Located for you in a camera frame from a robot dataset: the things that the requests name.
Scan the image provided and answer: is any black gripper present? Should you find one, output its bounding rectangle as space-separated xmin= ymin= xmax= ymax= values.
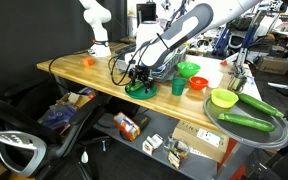
xmin=129 ymin=65 xmax=155 ymax=94

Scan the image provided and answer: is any small green jalapeno pepper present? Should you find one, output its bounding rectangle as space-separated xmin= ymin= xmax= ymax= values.
xmin=130 ymin=81 xmax=146 ymax=93

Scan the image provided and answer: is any dark green plate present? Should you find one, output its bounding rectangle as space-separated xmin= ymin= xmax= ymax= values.
xmin=124 ymin=83 xmax=158 ymax=100

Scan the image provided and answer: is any large green jalapeno pepper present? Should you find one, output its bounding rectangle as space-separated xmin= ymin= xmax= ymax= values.
xmin=125 ymin=83 xmax=142 ymax=94

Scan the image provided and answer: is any large grey round plate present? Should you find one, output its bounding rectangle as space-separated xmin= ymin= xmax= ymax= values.
xmin=202 ymin=95 xmax=288 ymax=150

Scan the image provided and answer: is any grey dish rack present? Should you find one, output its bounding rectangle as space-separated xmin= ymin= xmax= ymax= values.
xmin=115 ymin=43 xmax=189 ymax=83

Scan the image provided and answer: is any small black box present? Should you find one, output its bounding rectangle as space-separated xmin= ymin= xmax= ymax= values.
xmin=132 ymin=113 xmax=151 ymax=131

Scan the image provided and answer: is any dark green plastic cup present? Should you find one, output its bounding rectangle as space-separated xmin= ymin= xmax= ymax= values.
xmin=171 ymin=77 xmax=187 ymax=97

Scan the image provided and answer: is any orange white carton box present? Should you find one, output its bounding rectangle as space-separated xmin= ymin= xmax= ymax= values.
xmin=113 ymin=111 xmax=142 ymax=142

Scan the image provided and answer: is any grey lower table shelf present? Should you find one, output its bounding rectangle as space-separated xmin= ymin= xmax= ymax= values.
xmin=93 ymin=106 xmax=252 ymax=180

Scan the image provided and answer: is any bright green plastic bowl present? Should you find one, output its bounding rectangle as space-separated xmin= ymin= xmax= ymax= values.
xmin=177 ymin=61 xmax=202 ymax=79

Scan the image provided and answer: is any orange cube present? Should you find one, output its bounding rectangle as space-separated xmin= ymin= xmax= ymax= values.
xmin=82 ymin=56 xmax=95 ymax=67

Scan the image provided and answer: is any red plastic bowl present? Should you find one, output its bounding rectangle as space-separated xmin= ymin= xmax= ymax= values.
xmin=188 ymin=75 xmax=210 ymax=91

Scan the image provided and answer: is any small white box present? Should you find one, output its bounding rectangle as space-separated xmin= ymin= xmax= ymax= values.
xmin=141 ymin=133 xmax=164 ymax=156

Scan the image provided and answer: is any open cardboard floor box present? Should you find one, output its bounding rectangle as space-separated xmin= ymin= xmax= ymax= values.
xmin=55 ymin=87 xmax=97 ymax=111

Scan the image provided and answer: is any black computer monitor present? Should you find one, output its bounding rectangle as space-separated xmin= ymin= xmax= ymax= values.
xmin=136 ymin=2 xmax=157 ymax=24

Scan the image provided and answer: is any white plastic scoop cup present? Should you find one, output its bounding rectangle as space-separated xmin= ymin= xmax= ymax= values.
xmin=207 ymin=70 xmax=224 ymax=89

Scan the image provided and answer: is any clear plastic container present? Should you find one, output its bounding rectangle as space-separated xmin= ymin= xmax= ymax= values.
xmin=163 ymin=136 xmax=191 ymax=169

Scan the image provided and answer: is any large cardboard box with label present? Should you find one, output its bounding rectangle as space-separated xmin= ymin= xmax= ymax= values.
xmin=172 ymin=120 xmax=230 ymax=164

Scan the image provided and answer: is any lime green bowl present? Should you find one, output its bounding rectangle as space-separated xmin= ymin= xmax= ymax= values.
xmin=210 ymin=88 xmax=240 ymax=109

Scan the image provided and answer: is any blue plastic bag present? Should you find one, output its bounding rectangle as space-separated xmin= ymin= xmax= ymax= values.
xmin=38 ymin=103 xmax=75 ymax=131

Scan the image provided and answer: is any shiny metal cup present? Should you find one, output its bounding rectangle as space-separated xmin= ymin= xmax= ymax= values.
xmin=227 ymin=73 xmax=248 ymax=94

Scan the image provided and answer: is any red table leg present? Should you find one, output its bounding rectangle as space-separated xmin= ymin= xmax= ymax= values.
xmin=217 ymin=138 xmax=248 ymax=180

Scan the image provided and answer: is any dark green speckled zucchini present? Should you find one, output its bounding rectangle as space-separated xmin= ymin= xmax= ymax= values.
xmin=217 ymin=112 xmax=276 ymax=133

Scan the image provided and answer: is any blue metal stand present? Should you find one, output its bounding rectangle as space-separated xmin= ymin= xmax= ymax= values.
xmin=235 ymin=13 xmax=262 ymax=73

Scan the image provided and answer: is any light green striped zucchini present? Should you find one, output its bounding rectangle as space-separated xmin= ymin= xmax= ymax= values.
xmin=237 ymin=92 xmax=286 ymax=118

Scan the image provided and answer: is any black office chair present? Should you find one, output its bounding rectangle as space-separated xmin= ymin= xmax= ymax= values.
xmin=0 ymin=76 xmax=113 ymax=178

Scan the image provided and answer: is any brown cardboard background box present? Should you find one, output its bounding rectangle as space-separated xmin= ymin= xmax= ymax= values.
xmin=256 ymin=55 xmax=288 ymax=75

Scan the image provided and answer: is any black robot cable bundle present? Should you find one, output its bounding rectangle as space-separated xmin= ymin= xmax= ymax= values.
xmin=108 ymin=33 xmax=172 ymax=87

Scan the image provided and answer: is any thin black table cable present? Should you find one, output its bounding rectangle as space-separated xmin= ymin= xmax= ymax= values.
xmin=47 ymin=49 xmax=97 ymax=84

